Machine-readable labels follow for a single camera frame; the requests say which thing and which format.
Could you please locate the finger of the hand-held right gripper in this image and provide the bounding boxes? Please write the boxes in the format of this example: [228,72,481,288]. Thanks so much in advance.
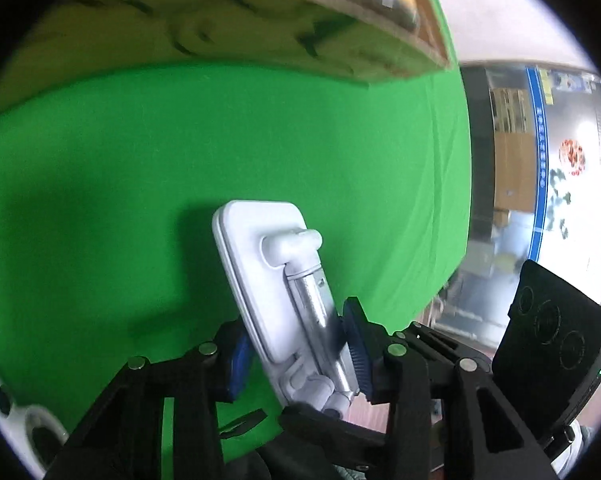
[279,404,393,453]
[405,321,495,375]

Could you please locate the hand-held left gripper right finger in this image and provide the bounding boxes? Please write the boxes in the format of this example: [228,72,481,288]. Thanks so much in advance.
[343,296,556,480]

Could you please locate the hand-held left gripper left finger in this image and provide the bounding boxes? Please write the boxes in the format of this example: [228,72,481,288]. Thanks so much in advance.
[43,320,256,480]

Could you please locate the large cardboard box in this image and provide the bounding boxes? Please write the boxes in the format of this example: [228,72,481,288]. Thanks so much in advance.
[0,0,455,92]

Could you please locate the glass door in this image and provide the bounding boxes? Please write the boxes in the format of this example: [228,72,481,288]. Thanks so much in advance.
[460,62,601,361]

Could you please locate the person's light jacket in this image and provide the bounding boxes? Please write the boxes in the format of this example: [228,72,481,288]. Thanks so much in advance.
[550,419,601,478]

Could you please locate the stacked cardboard boxes behind glass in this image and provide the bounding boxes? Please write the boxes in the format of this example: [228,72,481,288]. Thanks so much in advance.
[490,87,538,211]

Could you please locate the red round window sticker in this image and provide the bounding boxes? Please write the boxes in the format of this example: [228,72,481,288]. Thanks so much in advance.
[559,137,589,177]

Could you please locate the green tablecloth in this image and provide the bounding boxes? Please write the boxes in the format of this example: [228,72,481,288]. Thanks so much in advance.
[0,0,472,461]

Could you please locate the white object with dark holes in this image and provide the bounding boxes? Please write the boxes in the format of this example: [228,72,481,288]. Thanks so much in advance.
[0,375,71,480]

